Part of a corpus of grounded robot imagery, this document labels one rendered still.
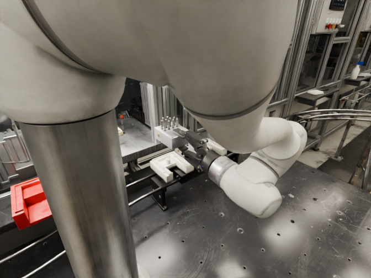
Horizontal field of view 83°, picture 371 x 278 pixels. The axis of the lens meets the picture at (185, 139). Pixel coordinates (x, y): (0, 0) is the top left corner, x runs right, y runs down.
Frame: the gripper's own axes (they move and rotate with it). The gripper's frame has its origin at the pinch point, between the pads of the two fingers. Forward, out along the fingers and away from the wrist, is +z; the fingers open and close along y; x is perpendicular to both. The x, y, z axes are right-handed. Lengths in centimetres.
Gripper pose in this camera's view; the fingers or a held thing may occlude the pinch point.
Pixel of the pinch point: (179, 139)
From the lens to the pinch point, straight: 81.6
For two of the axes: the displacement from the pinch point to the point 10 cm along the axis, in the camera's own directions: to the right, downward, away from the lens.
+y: 0.5, -8.5, -5.2
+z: -6.1, -4.4, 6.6
